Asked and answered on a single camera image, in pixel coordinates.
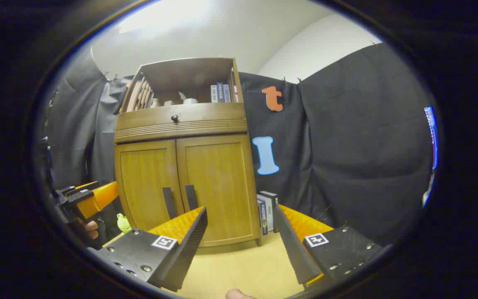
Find black left door handle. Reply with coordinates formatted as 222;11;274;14
162;187;178;220

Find wooden double-door shoe cabinet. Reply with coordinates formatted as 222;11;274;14
113;57;263;255

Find wooden cabinet door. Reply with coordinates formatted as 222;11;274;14
176;133;262;248
115;139;185;233

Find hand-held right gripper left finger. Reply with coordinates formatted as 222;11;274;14
92;206;208;292

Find black backdrop cloth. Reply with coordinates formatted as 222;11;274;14
42;42;434;245

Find black door handle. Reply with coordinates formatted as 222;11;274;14
162;187;178;220
184;184;199;211

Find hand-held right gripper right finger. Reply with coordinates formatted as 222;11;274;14
273;204;385;289

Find wooden cabinet drawer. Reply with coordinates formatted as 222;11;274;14
115;103;248;129

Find blue and white box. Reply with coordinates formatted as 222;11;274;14
257;194;273;235

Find black right door handle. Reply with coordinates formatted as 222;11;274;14
184;184;199;211

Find blue lit screen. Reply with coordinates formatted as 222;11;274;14
424;106;439;171

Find green toy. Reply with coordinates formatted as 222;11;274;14
117;213;132;234

